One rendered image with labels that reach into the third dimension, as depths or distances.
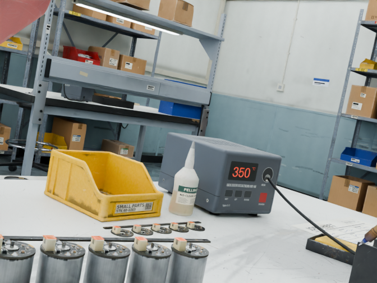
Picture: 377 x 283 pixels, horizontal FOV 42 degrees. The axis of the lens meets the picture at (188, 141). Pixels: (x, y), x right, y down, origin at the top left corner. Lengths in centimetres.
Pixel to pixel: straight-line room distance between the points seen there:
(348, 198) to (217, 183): 424
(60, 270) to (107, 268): 3
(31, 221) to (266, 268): 25
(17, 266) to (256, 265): 31
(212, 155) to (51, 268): 44
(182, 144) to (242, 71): 558
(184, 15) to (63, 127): 211
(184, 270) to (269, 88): 573
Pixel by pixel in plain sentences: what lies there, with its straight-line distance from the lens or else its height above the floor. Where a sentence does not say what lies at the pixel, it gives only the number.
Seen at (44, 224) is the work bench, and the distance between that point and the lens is 54.
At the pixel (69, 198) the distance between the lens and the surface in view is 62.
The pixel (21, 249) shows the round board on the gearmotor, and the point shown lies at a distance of 28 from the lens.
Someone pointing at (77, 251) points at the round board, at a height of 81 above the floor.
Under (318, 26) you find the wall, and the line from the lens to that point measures 582.
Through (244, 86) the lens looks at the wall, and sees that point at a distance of 625.
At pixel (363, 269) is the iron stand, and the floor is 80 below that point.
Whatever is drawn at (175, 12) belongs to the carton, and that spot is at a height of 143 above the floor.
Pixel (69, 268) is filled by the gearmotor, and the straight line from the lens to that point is 28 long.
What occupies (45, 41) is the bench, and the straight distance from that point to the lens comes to 281.
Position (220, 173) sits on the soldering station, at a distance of 68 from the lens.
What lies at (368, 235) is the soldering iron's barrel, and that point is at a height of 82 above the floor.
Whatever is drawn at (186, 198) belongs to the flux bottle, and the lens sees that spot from 66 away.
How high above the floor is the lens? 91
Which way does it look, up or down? 5 degrees down
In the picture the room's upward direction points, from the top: 11 degrees clockwise
